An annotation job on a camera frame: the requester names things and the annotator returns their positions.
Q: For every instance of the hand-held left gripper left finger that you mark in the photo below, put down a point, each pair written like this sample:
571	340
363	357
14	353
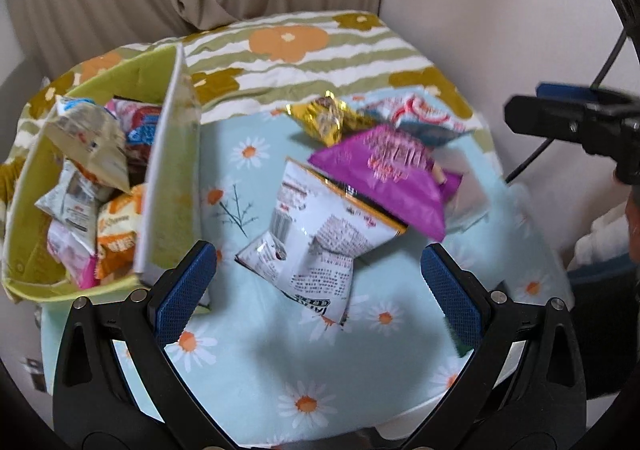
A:
182	300

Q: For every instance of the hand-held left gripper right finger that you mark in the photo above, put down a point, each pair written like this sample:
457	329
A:
452	295

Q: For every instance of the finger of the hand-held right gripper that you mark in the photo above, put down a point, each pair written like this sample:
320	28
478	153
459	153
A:
562	92
545	114

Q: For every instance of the orange cake snack packet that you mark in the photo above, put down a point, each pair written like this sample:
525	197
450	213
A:
120	235

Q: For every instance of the pink snack packet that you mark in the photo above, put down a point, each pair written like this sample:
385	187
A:
70	260

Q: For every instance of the green fabric storage box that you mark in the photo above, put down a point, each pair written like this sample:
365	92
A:
172	169

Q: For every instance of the white printed snack packet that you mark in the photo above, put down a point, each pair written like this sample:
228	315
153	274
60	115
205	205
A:
320	240

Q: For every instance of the grey white snack packet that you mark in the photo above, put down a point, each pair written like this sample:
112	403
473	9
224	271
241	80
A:
70	200

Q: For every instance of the maroon blue snack packet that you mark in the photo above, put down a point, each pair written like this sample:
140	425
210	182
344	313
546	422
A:
142	132

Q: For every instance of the beige cracker snack packet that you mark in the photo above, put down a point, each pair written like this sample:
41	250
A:
85	139

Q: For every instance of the black curved lamp stand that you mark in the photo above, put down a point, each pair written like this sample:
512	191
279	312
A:
612	59

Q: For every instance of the white cloth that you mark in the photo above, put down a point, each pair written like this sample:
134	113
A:
600	240

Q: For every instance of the daisy print tablecloth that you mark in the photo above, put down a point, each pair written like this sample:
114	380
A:
280	360

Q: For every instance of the white red snack packet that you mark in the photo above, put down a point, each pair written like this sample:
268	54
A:
425	112

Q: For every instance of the purple snack packet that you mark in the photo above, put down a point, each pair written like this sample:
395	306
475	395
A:
390	164

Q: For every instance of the gold snack packet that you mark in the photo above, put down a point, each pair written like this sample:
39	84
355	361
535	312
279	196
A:
325	122

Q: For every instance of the floral striped blanket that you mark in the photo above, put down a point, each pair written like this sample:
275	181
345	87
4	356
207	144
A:
300	64

